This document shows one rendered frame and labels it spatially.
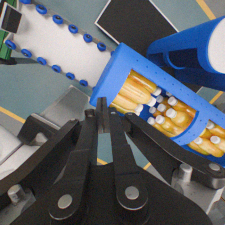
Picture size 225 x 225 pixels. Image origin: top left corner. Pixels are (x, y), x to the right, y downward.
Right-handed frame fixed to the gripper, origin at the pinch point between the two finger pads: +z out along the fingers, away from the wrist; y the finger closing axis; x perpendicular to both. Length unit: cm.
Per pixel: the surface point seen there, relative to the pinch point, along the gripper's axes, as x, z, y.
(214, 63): 3, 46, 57
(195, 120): -18.0, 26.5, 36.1
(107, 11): 55, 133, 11
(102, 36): 36, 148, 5
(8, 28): 24, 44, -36
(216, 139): -34, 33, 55
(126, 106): -11.7, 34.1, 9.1
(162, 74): 0.8, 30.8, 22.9
